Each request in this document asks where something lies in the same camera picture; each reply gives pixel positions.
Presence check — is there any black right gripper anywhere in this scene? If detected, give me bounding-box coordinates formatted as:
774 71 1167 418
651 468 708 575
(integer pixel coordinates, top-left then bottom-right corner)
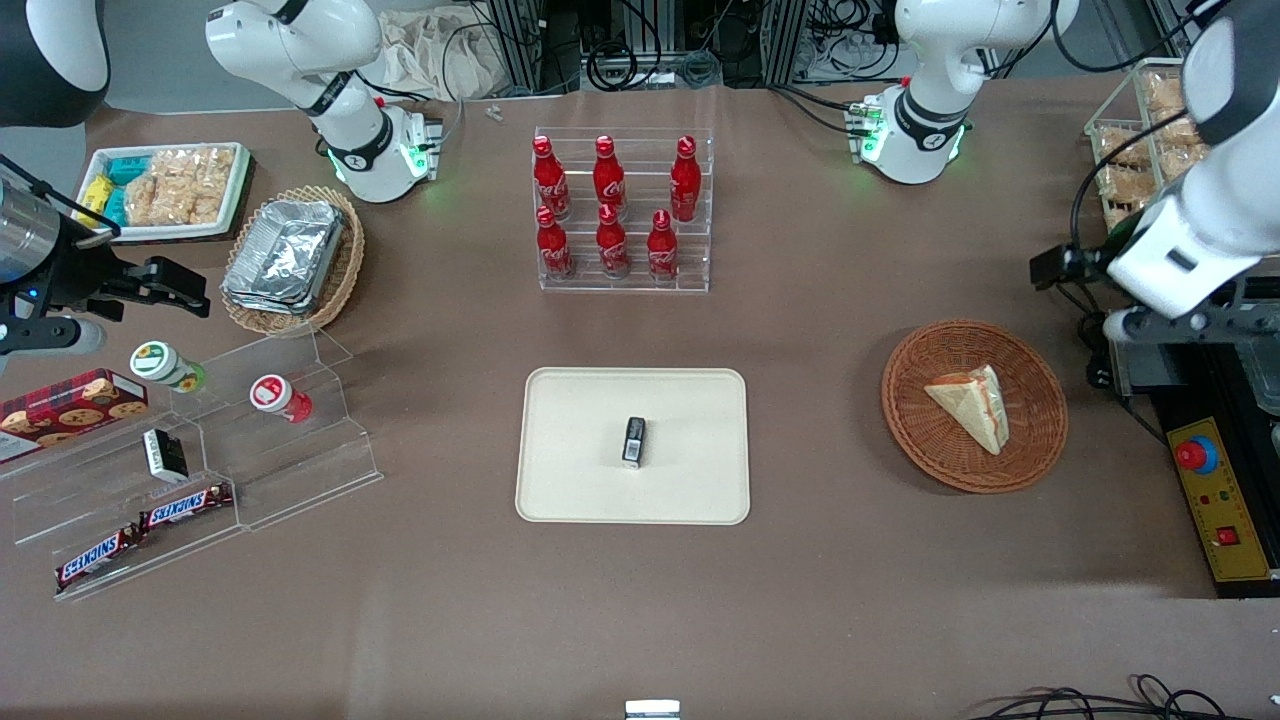
0 215 211 325

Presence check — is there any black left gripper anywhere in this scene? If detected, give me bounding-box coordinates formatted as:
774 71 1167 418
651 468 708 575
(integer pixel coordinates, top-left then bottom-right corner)
1030 240 1128 293

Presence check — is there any triangular sandwich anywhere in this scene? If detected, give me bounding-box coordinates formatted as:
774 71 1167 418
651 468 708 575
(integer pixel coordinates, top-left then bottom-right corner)
923 364 1010 457

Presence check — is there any white rectangular snack tray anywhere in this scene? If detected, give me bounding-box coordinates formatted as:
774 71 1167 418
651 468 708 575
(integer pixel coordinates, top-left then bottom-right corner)
74 142 257 247

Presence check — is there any tan oval wicker basket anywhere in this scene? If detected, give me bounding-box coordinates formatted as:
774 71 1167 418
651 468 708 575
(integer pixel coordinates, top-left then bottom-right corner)
219 184 367 339

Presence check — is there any brown round wicker basket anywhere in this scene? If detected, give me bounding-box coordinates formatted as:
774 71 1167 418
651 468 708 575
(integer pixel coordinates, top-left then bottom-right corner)
881 319 1069 495

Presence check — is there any beige plastic tray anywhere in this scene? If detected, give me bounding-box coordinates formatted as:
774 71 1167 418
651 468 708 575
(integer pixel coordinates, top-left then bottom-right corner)
515 367 751 526

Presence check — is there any green lidded cup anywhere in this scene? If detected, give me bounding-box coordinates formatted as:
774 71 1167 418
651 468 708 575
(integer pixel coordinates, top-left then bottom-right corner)
129 340 209 394

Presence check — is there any clear rice cracker bag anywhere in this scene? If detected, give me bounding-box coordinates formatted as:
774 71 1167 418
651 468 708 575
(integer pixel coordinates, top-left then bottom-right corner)
124 147 237 227

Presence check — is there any silver foil container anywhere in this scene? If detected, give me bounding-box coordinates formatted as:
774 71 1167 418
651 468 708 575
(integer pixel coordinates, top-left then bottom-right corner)
221 197 349 318

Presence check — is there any red lidded cup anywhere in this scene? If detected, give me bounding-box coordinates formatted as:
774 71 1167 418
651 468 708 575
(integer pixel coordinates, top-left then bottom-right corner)
248 373 314 425

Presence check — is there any red cookie box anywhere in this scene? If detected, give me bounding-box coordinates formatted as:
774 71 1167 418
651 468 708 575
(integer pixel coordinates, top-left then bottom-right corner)
0 367 150 464

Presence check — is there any small black white box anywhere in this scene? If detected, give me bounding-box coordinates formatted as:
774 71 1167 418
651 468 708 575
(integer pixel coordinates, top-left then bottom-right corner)
141 427 190 484

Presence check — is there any black countertop appliance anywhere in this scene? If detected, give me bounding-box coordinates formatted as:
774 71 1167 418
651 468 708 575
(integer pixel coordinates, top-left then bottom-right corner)
1104 270 1280 601

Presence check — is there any snickers chocolate bar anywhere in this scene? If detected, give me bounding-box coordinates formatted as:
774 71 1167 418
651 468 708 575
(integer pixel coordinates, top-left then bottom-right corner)
137 482 235 532
54 526 142 590

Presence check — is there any clear acrylic stepped shelf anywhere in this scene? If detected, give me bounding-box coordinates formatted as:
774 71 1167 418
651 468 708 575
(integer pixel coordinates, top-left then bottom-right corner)
0 325 385 603

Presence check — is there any yellow emergency stop box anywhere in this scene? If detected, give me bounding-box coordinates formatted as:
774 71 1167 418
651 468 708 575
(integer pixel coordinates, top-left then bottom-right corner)
1167 417 1277 584

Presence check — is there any beige cloth bag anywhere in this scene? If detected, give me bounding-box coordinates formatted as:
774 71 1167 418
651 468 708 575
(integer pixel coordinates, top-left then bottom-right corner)
378 8 503 102

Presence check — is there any red cola bottle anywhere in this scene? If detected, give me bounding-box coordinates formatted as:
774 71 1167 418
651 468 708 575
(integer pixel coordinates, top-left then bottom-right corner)
595 203 632 279
535 205 577 281
646 209 681 282
592 134 628 220
669 135 703 224
532 135 572 222

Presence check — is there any clear acrylic bottle rack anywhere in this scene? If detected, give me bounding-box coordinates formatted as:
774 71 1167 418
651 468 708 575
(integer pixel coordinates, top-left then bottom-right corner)
533 127 715 294

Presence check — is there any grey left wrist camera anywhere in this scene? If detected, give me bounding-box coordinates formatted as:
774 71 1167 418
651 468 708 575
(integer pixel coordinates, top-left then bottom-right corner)
1103 298 1243 348

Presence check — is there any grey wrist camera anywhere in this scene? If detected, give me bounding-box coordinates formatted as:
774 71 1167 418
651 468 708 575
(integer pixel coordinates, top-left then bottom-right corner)
1103 298 1243 348
0 317 107 355

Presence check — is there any black power cable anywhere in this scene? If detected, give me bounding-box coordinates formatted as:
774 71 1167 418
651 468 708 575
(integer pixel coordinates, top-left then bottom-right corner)
1058 283 1113 393

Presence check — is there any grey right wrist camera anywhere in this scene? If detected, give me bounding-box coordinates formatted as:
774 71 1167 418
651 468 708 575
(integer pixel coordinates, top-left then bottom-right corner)
0 317 107 355

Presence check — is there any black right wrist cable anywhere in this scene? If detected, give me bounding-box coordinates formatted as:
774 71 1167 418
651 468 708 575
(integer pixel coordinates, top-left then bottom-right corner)
0 153 123 241

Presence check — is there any white wire basket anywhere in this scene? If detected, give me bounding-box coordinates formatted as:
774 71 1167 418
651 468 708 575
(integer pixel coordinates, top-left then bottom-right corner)
1084 58 1216 236

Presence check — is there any black floor cable bundle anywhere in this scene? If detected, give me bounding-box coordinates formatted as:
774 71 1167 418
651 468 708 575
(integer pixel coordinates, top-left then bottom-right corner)
968 674 1238 720

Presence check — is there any aluminium frame with cables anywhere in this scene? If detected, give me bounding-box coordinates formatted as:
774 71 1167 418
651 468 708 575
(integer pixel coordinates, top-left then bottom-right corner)
478 0 903 93

